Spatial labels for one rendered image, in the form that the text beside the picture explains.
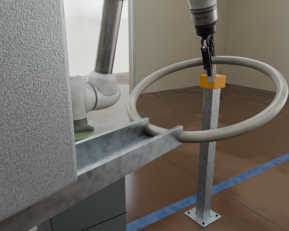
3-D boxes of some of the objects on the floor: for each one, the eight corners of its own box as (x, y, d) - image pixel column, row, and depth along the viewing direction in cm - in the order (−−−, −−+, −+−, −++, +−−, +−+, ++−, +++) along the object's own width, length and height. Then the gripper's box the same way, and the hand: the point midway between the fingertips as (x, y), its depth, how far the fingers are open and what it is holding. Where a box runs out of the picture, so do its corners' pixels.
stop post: (221, 217, 203) (235, 74, 172) (203, 228, 192) (214, 77, 161) (201, 204, 219) (211, 71, 187) (184, 213, 207) (191, 73, 176)
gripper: (199, 15, 101) (206, 70, 115) (189, 31, 90) (198, 91, 103) (219, 12, 98) (224, 69, 111) (212, 29, 87) (218, 90, 100)
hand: (211, 73), depth 105 cm, fingers open, 3 cm apart
